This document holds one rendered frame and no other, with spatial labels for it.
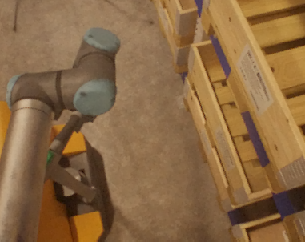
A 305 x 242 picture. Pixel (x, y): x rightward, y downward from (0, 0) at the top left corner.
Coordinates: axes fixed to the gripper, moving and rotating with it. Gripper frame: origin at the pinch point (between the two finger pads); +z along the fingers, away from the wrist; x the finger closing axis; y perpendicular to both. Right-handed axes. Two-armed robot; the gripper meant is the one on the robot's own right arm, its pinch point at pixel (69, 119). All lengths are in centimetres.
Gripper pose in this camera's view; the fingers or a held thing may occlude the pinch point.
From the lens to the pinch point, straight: 102.3
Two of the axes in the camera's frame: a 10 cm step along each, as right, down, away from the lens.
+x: -8.6, -5.1, -0.8
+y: 2.9, -6.0, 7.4
